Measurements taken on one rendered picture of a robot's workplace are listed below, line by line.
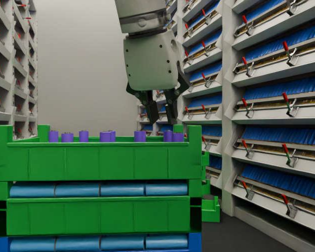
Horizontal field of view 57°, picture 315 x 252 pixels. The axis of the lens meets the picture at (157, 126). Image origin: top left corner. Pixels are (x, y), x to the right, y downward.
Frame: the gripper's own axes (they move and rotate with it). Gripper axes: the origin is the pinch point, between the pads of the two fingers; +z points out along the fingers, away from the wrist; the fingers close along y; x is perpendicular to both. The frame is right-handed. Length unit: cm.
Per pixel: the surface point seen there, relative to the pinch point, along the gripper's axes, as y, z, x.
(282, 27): -17, -1, -84
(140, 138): 0.8, 1.4, 8.7
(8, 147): 12.6, -5.1, 24.3
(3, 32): 143, -20, -86
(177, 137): -7.3, -0.2, 10.7
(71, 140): 7.3, -3.0, 17.8
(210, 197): 25, 94, -89
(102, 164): 1.2, -0.1, 19.4
